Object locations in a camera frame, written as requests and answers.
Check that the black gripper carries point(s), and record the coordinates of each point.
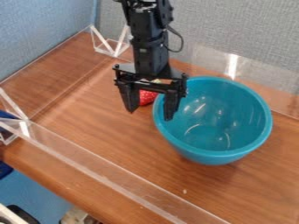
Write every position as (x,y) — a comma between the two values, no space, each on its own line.
(150,73)

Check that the blue plastic bowl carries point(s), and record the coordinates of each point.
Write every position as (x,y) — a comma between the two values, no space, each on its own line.
(222,123)

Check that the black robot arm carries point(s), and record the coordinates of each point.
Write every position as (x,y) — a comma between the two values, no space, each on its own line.
(148,18)

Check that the red strawberry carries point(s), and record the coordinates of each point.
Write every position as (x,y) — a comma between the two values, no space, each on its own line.
(147,97)

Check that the clear acrylic back barrier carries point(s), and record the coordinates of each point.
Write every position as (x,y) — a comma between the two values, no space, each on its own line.
(275,84)

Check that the clear acrylic barrier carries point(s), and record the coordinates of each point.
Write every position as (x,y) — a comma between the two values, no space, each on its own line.
(103,188)
(275,84)

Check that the clear acrylic front barrier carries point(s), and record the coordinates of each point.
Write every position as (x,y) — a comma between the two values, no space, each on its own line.
(103,188)

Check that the black white object below table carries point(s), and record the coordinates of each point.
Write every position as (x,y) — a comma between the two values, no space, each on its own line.
(14,215)

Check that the clear acrylic corner bracket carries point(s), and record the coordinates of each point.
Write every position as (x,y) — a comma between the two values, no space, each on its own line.
(107,45)

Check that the clear acrylic left bracket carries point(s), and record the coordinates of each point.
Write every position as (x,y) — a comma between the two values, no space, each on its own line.
(12,117)

